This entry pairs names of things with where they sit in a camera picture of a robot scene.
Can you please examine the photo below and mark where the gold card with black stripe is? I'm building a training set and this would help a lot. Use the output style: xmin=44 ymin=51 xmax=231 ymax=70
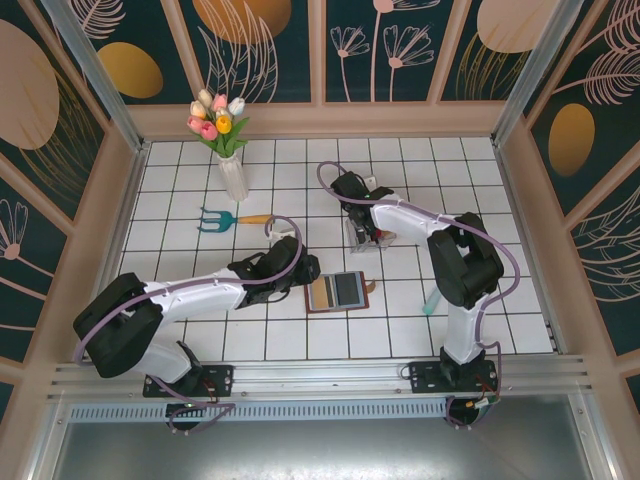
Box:
xmin=310 ymin=278 xmax=337 ymax=307

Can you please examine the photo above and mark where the black plastic card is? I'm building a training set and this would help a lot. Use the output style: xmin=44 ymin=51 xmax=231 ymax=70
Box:
xmin=336 ymin=274 xmax=362 ymax=306

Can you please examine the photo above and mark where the brown leather card holder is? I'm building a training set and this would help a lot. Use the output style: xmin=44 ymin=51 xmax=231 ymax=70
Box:
xmin=303 ymin=271 xmax=377 ymax=315

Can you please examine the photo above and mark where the clear acrylic card stand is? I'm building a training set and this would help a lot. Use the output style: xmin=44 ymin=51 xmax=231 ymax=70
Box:
xmin=346 ymin=217 xmax=395 ymax=255

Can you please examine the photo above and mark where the white ribbed vase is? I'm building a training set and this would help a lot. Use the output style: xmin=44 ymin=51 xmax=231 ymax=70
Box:
xmin=218 ymin=153 xmax=250 ymax=201

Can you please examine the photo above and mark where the artificial tulip bouquet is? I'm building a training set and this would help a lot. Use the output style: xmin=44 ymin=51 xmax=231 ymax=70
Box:
xmin=187 ymin=88 xmax=250 ymax=157

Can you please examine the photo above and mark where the grey metal panel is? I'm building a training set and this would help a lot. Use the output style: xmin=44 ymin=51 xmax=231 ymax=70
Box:
xmin=47 ymin=399 xmax=619 ymax=480

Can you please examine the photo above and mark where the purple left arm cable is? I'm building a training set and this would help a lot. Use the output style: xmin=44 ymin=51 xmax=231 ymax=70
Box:
xmin=73 ymin=215 xmax=304 ymax=435

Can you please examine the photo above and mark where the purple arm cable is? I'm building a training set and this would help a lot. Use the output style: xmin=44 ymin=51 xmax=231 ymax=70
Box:
xmin=316 ymin=160 xmax=520 ymax=431
xmin=73 ymin=215 xmax=304 ymax=435

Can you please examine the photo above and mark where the teal garden fork wooden handle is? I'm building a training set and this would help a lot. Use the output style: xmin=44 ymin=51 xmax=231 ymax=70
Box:
xmin=199 ymin=205 xmax=276 ymax=235

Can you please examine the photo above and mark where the aluminium mounting rail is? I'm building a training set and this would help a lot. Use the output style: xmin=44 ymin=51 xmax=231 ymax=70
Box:
xmin=47 ymin=355 xmax=599 ymax=404

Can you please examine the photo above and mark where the grey slotted cable duct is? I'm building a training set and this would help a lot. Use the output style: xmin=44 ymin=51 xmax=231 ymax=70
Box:
xmin=69 ymin=397 xmax=451 ymax=424

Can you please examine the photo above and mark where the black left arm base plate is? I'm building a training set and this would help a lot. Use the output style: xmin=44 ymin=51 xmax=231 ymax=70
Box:
xmin=143 ymin=363 xmax=236 ymax=401

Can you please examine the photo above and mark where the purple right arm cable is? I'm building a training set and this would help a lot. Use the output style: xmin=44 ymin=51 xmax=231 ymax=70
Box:
xmin=316 ymin=160 xmax=520 ymax=431

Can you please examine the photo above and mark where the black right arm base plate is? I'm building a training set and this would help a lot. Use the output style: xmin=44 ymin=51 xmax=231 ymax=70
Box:
xmin=408 ymin=358 xmax=501 ymax=397

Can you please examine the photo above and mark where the aluminium frame post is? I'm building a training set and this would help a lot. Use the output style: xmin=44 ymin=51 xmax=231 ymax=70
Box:
xmin=42 ymin=0 xmax=151 ymax=154
xmin=492 ymin=0 xmax=576 ymax=144

